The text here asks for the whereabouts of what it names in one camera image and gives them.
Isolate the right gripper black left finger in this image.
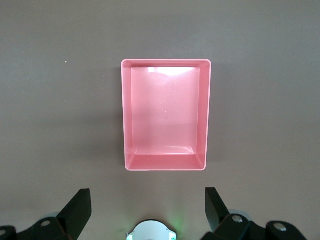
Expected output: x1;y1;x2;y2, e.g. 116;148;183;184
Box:
0;188;92;240

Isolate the brown table cover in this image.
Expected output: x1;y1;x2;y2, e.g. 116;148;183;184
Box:
0;0;320;240

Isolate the pink plastic box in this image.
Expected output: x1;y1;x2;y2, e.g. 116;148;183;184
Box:
120;58;213;172

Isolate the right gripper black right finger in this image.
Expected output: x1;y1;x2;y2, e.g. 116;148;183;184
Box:
203;187;308;240

